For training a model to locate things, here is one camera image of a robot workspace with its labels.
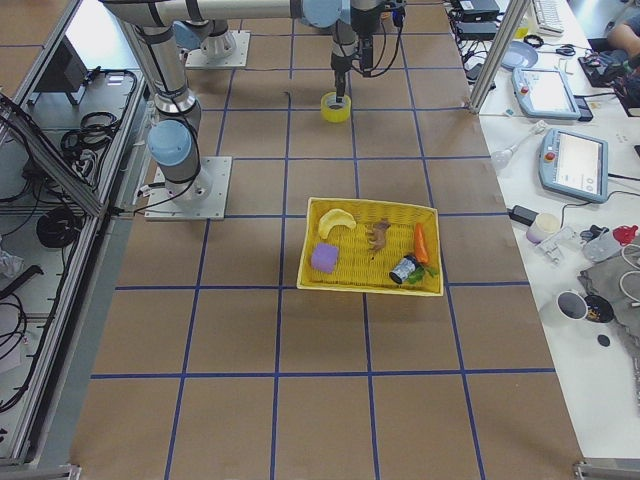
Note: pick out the far teach pendant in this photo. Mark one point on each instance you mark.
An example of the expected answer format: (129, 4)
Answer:
(544, 93)

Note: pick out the small dark tin can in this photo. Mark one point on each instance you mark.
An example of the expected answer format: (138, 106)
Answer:
(404, 269)

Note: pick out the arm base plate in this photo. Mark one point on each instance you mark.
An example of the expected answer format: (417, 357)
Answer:
(226, 51)
(205, 199)

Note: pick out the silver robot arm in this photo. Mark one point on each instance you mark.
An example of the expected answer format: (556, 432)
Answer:
(155, 44)
(190, 35)

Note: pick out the aluminium frame post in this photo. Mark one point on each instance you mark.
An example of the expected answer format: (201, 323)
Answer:
(515, 12)

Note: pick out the brown toy animal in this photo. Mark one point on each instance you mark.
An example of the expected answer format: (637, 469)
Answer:
(376, 235)

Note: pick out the light blue plate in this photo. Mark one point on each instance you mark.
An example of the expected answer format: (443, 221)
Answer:
(519, 55)

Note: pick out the yellow toy banana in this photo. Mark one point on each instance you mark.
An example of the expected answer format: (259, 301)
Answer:
(334, 218)

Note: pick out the black bowl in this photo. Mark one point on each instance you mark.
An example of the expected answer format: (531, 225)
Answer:
(599, 310)

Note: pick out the near teach pendant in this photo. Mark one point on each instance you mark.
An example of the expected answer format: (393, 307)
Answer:
(574, 165)

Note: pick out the white mug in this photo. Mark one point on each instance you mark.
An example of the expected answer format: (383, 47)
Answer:
(572, 305)

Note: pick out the grey cloth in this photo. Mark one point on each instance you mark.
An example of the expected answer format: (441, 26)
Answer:
(617, 281)

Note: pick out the teach pendant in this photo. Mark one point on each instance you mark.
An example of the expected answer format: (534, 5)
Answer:
(574, 165)
(544, 93)

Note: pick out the yellow tape roll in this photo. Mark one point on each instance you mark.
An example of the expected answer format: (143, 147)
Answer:
(333, 110)

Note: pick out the lavender cup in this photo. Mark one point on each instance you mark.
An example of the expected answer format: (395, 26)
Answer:
(543, 226)

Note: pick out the purple foam block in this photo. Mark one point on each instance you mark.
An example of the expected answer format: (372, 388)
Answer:
(324, 258)

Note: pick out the black power adapter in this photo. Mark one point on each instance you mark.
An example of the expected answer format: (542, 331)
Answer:
(522, 215)

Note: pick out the orange toy carrot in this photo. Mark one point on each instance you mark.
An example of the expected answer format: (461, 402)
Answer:
(421, 254)

